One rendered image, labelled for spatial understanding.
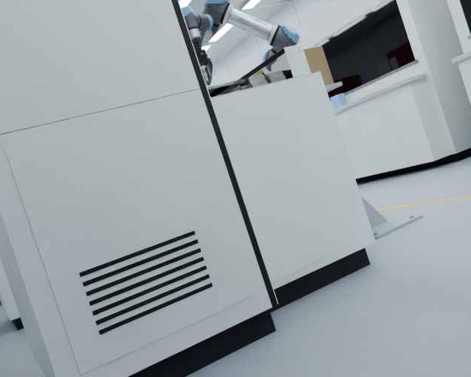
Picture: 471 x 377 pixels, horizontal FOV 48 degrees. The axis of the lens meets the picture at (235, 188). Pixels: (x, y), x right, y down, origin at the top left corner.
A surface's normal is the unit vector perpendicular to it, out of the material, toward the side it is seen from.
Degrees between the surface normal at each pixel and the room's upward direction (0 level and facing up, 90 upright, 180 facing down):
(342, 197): 90
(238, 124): 90
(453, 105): 90
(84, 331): 90
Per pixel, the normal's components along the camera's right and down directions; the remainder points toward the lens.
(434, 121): 0.44, -0.13
